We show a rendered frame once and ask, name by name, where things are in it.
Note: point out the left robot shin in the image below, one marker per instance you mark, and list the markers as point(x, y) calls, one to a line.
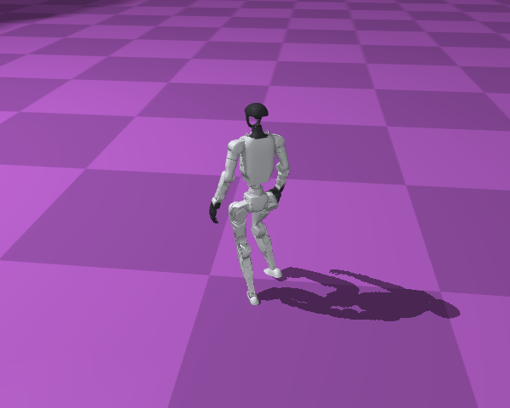
point(247, 271)

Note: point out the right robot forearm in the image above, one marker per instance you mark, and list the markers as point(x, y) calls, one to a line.
point(281, 179)

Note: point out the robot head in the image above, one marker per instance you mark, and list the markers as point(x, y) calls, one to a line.
point(256, 110)

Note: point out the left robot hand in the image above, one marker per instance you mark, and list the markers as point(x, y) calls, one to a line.
point(213, 211)

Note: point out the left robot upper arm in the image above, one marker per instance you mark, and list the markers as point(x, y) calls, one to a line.
point(234, 148)

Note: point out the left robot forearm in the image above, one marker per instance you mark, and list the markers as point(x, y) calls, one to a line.
point(221, 190)

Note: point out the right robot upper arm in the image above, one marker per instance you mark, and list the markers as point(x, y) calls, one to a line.
point(280, 151)

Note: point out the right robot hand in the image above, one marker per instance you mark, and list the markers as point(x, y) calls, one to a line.
point(277, 193)

